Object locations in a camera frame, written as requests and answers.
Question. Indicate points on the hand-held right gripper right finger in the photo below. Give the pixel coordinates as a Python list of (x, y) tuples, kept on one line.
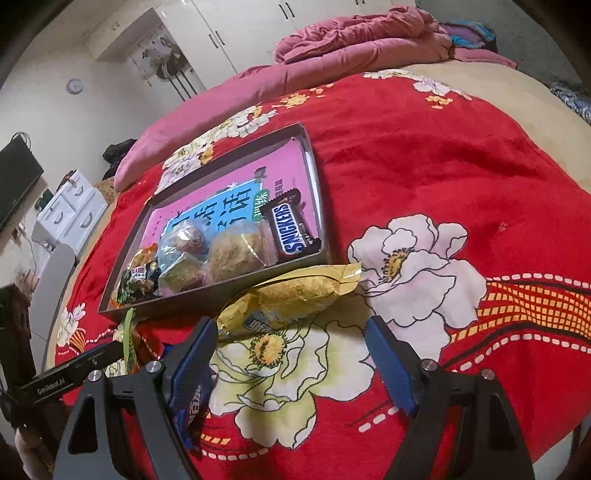
[(390, 364)]

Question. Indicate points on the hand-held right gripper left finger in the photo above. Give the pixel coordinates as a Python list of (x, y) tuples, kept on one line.
[(194, 364)]

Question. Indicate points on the red floral blanket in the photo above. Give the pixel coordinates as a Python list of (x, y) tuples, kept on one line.
[(438, 184)]

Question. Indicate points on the beige bed sheet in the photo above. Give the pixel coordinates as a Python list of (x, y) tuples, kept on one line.
[(508, 92)]

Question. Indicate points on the clear floss cake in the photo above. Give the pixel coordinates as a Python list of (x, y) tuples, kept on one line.
[(235, 256)]

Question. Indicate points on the clear yellow cake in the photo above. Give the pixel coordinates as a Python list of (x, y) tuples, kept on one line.
[(182, 277)]

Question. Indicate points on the round wall clock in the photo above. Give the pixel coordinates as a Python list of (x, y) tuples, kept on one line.
[(75, 86)]

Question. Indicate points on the brown patterned cloth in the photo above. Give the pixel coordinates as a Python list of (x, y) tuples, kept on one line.
[(105, 190)]

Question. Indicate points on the pink quilt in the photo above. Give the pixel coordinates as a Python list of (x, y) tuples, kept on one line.
[(360, 41)]

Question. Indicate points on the white wardrobe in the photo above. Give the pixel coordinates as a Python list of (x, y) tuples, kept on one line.
[(258, 27)]

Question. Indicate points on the colourful striped cloth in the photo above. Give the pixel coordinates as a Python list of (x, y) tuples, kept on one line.
[(471, 34)]

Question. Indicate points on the white drawer chest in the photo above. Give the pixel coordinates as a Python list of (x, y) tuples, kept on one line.
[(71, 212)]

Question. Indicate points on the grey cardboard tray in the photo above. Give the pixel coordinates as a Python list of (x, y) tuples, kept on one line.
[(314, 184)]

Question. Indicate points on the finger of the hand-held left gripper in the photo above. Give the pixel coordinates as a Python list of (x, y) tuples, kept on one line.
[(104, 359)]

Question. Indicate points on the clear round snack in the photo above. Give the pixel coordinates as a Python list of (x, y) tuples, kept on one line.
[(182, 240)]

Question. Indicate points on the blue cookie packet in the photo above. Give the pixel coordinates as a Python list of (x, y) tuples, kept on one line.
[(196, 410)]

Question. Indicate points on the blue patterned cloth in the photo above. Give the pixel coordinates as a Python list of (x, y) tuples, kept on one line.
[(572, 101)]

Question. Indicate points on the grey padded headboard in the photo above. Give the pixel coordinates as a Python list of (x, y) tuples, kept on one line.
[(531, 41)]

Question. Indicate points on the hanging bags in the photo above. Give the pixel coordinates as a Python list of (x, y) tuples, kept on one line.
[(161, 57)]

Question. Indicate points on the dark clothes pile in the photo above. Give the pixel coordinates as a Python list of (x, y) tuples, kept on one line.
[(117, 154)]

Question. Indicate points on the black wall television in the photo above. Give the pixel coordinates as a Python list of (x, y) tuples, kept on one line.
[(16, 184)]

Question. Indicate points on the lime green wrapper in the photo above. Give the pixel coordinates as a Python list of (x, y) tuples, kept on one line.
[(130, 337)]

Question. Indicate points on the dark green snack packet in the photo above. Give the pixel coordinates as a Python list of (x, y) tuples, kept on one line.
[(136, 286)]

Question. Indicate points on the pink book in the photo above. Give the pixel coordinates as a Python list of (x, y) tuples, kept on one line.
[(286, 161)]

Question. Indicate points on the brown chocolate bar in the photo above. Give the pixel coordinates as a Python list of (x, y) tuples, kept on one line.
[(288, 226)]

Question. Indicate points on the gold snack packet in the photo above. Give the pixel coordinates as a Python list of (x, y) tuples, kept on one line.
[(295, 295)]

